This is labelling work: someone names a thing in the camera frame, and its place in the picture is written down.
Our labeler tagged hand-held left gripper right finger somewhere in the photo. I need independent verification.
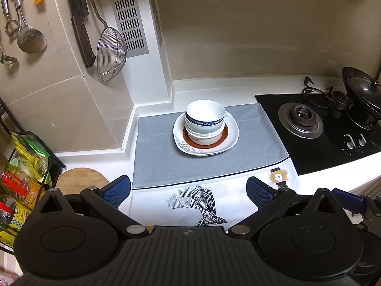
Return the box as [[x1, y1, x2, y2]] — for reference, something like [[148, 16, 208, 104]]
[[227, 176, 346, 236]]

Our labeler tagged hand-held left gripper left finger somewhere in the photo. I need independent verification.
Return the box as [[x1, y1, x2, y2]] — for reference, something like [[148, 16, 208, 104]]
[[32, 175, 147, 236]]

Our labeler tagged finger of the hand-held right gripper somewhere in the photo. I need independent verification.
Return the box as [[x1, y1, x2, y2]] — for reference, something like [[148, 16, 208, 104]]
[[331, 188, 374, 215]]

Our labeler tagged white floral plate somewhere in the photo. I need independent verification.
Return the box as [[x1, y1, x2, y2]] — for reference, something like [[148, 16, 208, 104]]
[[173, 110, 239, 156], [178, 141, 237, 157]]

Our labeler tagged brown round plate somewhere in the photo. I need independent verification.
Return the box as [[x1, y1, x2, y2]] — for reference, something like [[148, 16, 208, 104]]
[[182, 123, 229, 150]]

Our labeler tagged beige bowl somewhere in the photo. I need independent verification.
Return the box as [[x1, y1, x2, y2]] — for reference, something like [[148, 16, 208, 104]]
[[186, 126, 225, 147]]

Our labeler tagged light blue ceramic bowl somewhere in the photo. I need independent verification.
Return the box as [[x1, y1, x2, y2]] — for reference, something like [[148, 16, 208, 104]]
[[185, 121, 226, 135]]

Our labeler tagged blue patterned white bowl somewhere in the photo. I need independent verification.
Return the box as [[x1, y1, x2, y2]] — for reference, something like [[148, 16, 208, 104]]
[[185, 99, 226, 127]]

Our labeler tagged round orange tag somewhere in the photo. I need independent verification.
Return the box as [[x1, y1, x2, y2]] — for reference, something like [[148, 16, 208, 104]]
[[269, 168, 290, 190]]

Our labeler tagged wooden cutting board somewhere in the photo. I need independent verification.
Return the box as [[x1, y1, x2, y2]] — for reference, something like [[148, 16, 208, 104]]
[[55, 167, 110, 197]]

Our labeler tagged black gas stove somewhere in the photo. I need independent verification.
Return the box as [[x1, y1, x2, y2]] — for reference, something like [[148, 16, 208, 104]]
[[255, 92, 381, 176]]

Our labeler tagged grey and white printed mat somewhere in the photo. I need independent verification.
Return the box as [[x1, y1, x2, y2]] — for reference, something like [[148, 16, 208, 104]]
[[131, 103, 298, 227]]

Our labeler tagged silver stove burner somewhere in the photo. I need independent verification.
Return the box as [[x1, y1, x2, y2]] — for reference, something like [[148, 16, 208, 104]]
[[278, 102, 324, 139]]

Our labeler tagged green and yellow packet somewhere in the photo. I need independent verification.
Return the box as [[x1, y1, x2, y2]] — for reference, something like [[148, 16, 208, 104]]
[[10, 133, 53, 186]]

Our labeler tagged yellow box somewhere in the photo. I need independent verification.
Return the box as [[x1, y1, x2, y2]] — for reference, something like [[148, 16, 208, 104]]
[[12, 199, 34, 236]]

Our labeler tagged clear bottle with red label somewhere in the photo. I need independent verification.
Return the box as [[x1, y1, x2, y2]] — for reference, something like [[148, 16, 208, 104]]
[[0, 170, 34, 204]]

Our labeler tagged black burner grate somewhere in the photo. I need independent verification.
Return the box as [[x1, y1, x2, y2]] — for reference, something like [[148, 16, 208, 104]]
[[302, 76, 355, 117]]

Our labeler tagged black wok with glass lid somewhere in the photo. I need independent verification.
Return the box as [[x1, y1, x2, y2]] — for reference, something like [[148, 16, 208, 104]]
[[341, 66, 381, 130]]

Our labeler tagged glass jar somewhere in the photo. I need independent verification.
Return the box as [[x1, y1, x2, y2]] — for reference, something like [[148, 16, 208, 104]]
[[0, 195, 19, 233]]

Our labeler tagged metal mesh strainer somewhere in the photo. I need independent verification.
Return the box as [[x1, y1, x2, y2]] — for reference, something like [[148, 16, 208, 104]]
[[79, 0, 128, 83]]

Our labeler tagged small steel spoon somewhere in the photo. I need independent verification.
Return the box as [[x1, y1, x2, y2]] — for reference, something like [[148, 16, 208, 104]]
[[0, 52, 18, 66]]

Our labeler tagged silver vent grille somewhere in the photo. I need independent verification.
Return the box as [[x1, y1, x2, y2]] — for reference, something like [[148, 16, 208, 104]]
[[105, 0, 149, 57]]

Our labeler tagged steel ladle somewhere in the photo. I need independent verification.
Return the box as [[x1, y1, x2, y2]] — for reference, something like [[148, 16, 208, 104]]
[[11, 0, 47, 55]]

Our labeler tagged steel peeler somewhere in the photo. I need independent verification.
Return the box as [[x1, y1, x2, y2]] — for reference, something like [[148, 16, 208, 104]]
[[0, 0, 19, 39]]

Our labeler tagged black wire rack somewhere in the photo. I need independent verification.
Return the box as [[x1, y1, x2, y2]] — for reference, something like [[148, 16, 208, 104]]
[[0, 97, 66, 254]]

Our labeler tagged cleaver with wooden handle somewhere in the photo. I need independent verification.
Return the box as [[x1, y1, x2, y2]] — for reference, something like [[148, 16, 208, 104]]
[[65, 0, 96, 69]]

